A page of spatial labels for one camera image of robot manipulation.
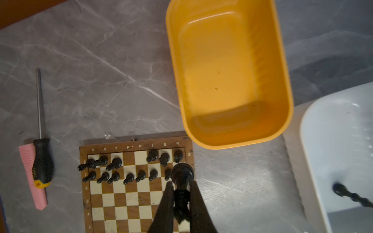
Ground brown chessboard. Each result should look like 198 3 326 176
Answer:
79 136 194 233

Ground yellow plastic tray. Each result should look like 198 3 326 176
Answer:
166 1 294 150

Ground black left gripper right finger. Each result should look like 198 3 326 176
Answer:
189 181 217 233

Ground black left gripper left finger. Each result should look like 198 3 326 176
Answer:
148 182 174 233

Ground black chess pieces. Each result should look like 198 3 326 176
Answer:
78 148 187 192
332 183 373 208

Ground white plastic tray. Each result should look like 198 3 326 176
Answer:
283 83 373 233

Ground pink eraser block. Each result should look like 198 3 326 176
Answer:
18 144 48 211

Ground black chess pieces on board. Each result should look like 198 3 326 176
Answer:
78 148 187 192

